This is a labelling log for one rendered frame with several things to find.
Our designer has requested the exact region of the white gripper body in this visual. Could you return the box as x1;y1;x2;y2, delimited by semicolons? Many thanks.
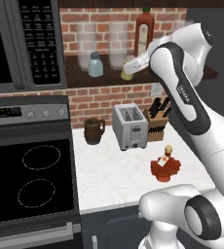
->
122;51;152;76

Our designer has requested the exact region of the pale yellow bottle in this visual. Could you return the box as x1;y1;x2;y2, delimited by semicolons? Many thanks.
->
120;58;135;82

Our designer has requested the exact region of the tall red condiment bottle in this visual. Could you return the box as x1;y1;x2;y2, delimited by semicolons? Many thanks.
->
133;7;156;58

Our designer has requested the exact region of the pale blue shaker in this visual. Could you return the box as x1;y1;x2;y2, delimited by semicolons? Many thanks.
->
88;52;104;79

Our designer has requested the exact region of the dark wooden cabinet shelf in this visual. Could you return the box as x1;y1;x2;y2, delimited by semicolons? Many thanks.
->
64;53;219;89

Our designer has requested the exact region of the dark grey open cabinet door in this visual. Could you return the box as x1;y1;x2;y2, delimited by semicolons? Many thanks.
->
185;7;224;154

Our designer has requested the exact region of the small yellow red shaker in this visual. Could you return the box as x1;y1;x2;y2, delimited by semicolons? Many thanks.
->
164;144;174;158

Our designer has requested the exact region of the flat red condiment bottle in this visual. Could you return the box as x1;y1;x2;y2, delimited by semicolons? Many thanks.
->
150;155;182;184

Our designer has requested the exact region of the clear tall glass jar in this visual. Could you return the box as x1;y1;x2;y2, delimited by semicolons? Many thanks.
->
108;20;131;71
75;21;97;72

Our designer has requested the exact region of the wooden knife block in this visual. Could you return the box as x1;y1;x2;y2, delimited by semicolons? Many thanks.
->
142;96;172;143

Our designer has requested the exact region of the silver toaster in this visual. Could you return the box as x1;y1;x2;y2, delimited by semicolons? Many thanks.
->
112;103;149;152

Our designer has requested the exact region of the brown mug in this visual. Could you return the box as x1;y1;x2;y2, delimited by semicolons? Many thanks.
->
83;117;106;146

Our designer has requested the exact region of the grey microwave oven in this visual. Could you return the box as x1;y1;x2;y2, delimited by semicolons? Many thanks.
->
0;0;67;94

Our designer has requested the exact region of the black stove with hob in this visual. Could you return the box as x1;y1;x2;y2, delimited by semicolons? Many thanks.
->
0;94;83;249

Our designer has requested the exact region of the dark grey drawer front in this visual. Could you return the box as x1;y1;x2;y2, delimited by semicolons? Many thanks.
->
80;204;145;229

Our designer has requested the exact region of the dark grey cupboard door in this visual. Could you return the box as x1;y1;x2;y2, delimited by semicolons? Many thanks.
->
81;223;155;249

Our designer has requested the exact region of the white wall outlet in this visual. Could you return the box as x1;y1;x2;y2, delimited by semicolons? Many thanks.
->
150;82;166;98

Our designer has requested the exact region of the grey oven door handle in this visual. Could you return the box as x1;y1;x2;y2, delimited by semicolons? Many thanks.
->
0;223;82;249

